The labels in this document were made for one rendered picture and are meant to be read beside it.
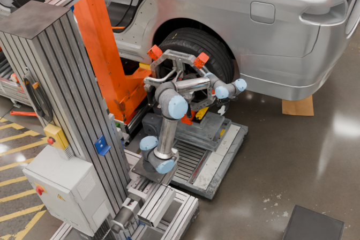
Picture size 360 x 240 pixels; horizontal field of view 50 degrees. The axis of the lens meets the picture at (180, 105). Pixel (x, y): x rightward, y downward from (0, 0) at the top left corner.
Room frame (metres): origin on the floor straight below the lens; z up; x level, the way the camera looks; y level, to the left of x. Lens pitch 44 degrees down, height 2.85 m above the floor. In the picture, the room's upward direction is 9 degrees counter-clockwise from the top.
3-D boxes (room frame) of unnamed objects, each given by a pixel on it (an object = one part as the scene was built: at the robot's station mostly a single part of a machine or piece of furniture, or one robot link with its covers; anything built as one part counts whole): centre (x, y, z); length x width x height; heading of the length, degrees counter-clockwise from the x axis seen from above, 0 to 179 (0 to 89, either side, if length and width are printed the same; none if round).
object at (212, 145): (2.48, -0.15, 0.13); 0.50 x 0.36 x 0.10; 55
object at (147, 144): (1.59, 0.23, 0.98); 0.13 x 0.12 x 0.14; 29
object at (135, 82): (2.70, 0.32, 0.69); 0.52 x 0.17 x 0.35; 145
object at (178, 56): (2.34, -0.05, 0.85); 0.54 x 0.07 x 0.54; 55
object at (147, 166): (1.60, 0.23, 0.87); 0.15 x 0.15 x 0.10
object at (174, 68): (2.29, 0.10, 1.03); 0.19 x 0.18 x 0.11; 145
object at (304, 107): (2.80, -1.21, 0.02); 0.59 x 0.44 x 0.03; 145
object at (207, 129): (2.48, -0.15, 0.32); 0.40 x 0.30 x 0.28; 55
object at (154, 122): (2.54, 0.18, 0.26); 0.42 x 0.18 x 0.35; 145
